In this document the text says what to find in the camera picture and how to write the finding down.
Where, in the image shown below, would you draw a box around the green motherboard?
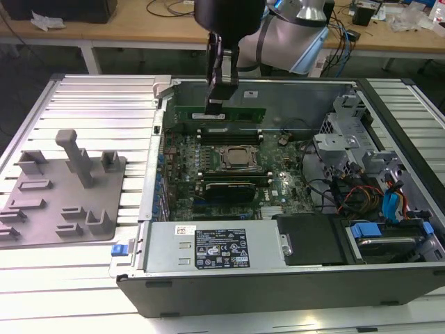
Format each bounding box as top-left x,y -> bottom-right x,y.
163,128 -> 321,222

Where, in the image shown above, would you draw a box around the green RAM stick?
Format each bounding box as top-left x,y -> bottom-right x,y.
172,105 -> 268,124

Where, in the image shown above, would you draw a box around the small black box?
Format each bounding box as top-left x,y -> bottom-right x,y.
351,6 -> 379,26

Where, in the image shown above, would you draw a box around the blue flat data wire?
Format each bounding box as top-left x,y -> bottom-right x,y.
381,175 -> 406,223

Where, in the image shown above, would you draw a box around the black cable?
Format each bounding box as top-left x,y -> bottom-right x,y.
299,138 -> 337,212
282,119 -> 316,140

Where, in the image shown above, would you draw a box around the coiled cables on desk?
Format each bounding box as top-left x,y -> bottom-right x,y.
145,0 -> 195,17

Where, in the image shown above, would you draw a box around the silver CPU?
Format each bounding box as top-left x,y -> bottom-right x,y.
225,148 -> 248,164

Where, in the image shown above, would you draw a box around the open black PC case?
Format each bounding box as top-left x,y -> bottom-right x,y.
110,77 -> 445,319

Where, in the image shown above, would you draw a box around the blue hanging cable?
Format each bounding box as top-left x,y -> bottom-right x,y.
340,17 -> 353,72

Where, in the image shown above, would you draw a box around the silver metal drive cage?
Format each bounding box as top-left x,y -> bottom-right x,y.
312,88 -> 376,168

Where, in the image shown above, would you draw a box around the silver finned heat sink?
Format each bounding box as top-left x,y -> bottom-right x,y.
260,205 -> 284,218

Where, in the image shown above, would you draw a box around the wooden desk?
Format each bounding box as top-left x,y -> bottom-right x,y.
0,0 -> 445,76

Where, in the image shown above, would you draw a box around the clear plastic bags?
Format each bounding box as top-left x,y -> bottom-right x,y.
387,3 -> 445,34

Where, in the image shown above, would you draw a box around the grey power supply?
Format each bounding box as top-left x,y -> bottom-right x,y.
140,221 -> 289,276

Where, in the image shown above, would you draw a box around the black graphics card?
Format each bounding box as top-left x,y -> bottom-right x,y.
203,180 -> 257,205

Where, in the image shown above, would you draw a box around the large black box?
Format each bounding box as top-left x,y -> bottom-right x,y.
6,0 -> 118,24

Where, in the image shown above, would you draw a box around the orange yellow power wires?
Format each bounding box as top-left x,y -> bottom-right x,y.
339,186 -> 383,215

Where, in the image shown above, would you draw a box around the hard disk in blue carrier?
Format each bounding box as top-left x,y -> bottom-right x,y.
342,218 -> 434,265

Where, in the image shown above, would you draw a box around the grey parts rack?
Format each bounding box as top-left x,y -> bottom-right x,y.
0,129 -> 128,248

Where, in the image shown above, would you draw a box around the black plastic shroud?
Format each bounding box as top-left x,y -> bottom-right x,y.
273,212 -> 350,267

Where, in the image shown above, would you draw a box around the crumpled white wrapper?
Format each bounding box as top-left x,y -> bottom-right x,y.
30,10 -> 66,33

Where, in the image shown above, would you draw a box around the metal CPU socket cover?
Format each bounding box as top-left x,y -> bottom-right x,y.
216,144 -> 260,170

